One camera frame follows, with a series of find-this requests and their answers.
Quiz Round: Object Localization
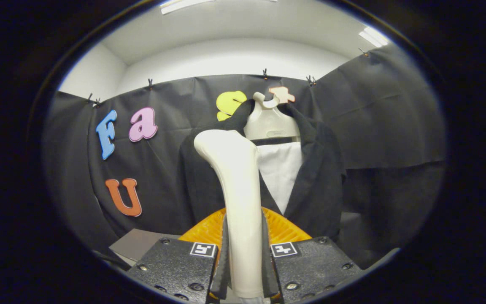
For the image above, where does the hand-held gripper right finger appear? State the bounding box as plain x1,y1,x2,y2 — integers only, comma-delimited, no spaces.
261,207,364,304

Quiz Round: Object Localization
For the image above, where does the black backdrop cloth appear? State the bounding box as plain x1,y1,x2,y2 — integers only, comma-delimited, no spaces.
43,42,446,271

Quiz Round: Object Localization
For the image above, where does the white dress form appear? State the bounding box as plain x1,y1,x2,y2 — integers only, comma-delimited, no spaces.
243,92,303,215

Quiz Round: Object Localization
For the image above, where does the row of small backdrop clips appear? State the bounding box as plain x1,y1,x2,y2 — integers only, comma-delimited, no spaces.
86,47,370,106

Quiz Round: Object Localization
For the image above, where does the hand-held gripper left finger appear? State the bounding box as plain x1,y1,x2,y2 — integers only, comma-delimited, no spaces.
126,207,230,304

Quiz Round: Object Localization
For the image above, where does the long ceiling light panel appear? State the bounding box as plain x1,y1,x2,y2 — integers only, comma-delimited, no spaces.
160,0,277,15

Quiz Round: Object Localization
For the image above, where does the white garment steamer head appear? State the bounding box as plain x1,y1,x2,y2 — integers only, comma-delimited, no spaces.
194,129,265,299

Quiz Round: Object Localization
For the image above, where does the grey cabinet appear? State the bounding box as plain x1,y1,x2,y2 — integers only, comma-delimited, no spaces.
109,229,182,266

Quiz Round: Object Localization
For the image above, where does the black jacket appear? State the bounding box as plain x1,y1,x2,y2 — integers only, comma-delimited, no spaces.
178,99,347,241

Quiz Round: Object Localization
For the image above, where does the small ceiling light panel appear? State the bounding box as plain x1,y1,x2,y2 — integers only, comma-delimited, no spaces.
359,27,391,48

